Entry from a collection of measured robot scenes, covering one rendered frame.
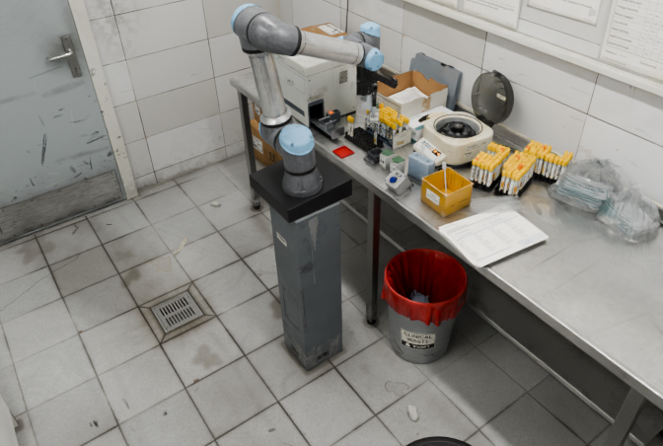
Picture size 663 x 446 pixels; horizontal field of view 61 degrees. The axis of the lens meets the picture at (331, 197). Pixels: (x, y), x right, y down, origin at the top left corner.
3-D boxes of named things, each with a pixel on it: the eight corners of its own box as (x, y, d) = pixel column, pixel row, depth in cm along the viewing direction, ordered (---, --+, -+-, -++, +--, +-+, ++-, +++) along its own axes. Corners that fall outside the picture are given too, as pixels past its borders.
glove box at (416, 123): (401, 134, 252) (402, 115, 247) (439, 118, 263) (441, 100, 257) (419, 146, 244) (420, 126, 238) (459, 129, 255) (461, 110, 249)
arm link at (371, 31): (353, 24, 209) (372, 19, 212) (353, 52, 215) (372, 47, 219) (366, 30, 203) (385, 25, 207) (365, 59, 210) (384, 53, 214)
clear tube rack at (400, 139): (363, 131, 256) (363, 116, 251) (381, 124, 260) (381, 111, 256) (393, 150, 242) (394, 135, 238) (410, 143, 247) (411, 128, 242)
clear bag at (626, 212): (588, 211, 205) (598, 181, 197) (627, 202, 209) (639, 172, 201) (626, 247, 190) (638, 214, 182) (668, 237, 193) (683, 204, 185)
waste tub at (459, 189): (419, 199, 214) (420, 178, 208) (446, 187, 219) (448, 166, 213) (443, 218, 204) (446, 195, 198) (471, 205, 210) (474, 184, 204)
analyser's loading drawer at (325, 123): (306, 120, 260) (306, 111, 257) (318, 116, 263) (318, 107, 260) (331, 139, 247) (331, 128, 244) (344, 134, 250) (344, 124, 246)
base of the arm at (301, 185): (300, 202, 203) (297, 181, 197) (274, 185, 213) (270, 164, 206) (331, 184, 211) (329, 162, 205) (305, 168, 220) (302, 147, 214)
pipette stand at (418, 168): (405, 178, 225) (405, 156, 219) (416, 171, 229) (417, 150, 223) (423, 188, 219) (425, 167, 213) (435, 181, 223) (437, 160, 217)
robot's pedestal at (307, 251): (307, 372, 257) (295, 222, 205) (284, 343, 270) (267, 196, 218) (342, 350, 266) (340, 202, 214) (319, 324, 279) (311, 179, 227)
